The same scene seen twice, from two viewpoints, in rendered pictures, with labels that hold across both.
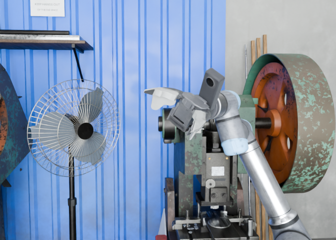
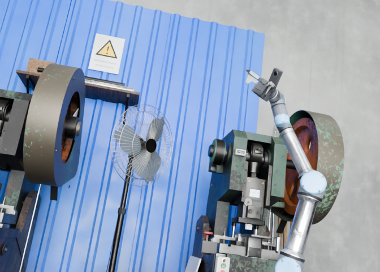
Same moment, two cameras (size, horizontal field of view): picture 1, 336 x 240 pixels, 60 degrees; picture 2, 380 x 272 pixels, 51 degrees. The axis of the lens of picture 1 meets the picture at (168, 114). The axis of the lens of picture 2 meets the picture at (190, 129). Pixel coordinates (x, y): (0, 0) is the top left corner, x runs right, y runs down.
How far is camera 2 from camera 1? 1.40 m
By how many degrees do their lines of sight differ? 20
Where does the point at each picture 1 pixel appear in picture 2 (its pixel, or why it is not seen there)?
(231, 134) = (281, 111)
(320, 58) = not seen: hidden behind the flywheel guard
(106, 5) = (156, 72)
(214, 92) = (276, 78)
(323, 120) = (336, 149)
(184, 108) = (262, 83)
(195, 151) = (238, 171)
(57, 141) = (129, 147)
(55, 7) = (111, 65)
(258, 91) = not seen: hidden behind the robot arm
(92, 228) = not seen: outside the picture
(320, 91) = (333, 131)
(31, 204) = (42, 249)
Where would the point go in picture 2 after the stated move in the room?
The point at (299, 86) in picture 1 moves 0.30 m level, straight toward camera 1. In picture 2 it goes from (319, 125) to (319, 110)
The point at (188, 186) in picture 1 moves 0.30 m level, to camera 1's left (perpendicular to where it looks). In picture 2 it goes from (224, 216) to (184, 210)
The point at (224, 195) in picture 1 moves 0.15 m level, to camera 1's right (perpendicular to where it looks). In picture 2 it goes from (259, 211) to (280, 215)
